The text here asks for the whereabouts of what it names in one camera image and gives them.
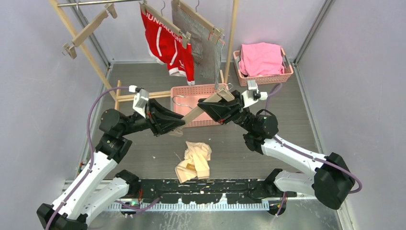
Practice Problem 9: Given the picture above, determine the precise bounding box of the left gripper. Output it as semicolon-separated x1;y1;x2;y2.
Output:
119;99;186;137

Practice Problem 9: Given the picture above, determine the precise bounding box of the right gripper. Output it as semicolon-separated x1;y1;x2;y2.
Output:
198;90;255;133

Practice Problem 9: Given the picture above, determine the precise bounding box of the beige clip hanger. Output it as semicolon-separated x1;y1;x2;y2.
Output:
62;3;117;59
169;83;235;137

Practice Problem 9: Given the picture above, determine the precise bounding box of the beige underwear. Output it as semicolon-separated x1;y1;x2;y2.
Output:
175;141;212;184

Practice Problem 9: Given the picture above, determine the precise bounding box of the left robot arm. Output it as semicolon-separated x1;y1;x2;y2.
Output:
37;99;185;230

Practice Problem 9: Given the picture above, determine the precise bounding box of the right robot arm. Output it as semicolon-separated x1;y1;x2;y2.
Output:
158;88;363;210

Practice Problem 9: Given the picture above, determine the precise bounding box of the grey striped underwear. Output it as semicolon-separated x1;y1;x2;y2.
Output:
171;2;225;89

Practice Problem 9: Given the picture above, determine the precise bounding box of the red underwear white trim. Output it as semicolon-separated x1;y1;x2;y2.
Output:
141;11;195;85

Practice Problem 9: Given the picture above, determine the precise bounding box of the beige hanger holding striped underwear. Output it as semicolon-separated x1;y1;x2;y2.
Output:
172;0;225;43

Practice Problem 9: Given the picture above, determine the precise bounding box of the beige hanger holding red underwear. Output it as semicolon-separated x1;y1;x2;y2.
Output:
139;0;191;48

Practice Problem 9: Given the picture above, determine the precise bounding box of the empty beige clip hanger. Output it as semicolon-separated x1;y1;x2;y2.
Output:
62;3;117;59

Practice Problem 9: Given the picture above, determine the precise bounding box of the empty pink basket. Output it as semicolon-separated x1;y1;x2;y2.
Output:
169;83;234;128

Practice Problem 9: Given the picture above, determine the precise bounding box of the wooden clothes rack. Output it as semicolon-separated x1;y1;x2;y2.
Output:
49;0;239;109

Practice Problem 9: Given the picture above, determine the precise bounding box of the pink cloth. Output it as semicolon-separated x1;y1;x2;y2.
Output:
239;42;284;76

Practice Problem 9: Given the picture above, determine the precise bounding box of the pink basket with clothes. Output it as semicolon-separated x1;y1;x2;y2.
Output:
233;47;294;86

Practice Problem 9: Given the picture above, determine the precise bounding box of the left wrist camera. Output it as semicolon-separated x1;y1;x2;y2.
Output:
128;85;149;118

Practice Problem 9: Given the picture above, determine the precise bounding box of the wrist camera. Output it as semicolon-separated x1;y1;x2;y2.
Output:
128;85;149;118
241;80;268;108

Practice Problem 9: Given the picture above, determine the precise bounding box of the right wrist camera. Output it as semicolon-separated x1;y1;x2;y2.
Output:
241;80;268;108

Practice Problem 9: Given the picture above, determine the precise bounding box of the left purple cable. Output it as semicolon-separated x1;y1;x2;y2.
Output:
44;85;161;230

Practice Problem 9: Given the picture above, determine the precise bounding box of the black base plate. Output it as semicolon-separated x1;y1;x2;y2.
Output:
124;179;283;204

